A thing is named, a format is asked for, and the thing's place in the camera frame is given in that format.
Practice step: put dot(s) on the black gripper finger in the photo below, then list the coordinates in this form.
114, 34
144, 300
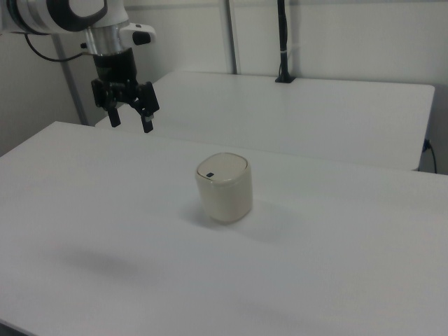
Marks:
114, 117
147, 119

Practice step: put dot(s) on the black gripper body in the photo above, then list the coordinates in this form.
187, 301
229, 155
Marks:
115, 68

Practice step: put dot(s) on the cream small trash bin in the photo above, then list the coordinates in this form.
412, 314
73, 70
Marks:
225, 196

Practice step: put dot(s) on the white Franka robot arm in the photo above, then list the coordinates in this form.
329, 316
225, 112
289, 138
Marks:
38, 14

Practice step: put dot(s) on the white background table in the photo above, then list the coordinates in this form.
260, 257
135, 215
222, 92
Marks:
297, 115

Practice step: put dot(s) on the black camera stand pole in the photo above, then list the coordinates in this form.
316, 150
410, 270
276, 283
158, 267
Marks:
283, 42

